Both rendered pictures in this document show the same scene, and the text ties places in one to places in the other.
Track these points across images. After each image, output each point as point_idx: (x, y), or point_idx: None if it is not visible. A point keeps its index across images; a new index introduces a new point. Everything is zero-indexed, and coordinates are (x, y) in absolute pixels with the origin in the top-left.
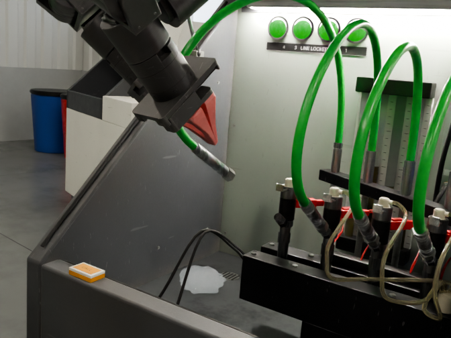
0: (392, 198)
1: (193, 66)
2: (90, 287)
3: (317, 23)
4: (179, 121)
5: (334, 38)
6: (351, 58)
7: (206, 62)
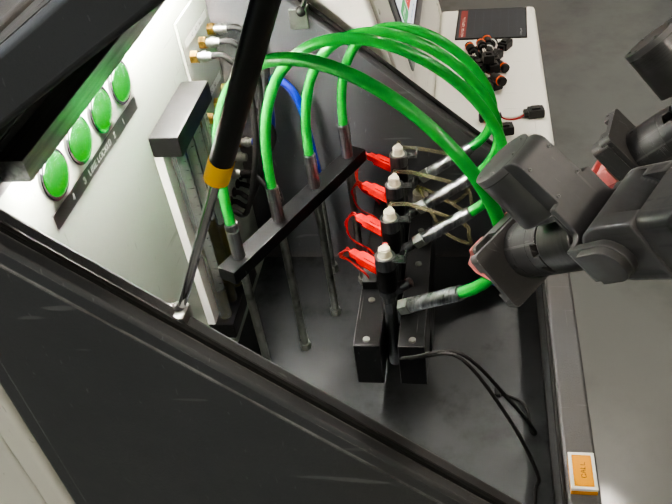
0: (319, 198)
1: (622, 130)
2: (595, 457)
3: (83, 112)
4: None
5: (428, 58)
6: (129, 126)
7: (620, 117)
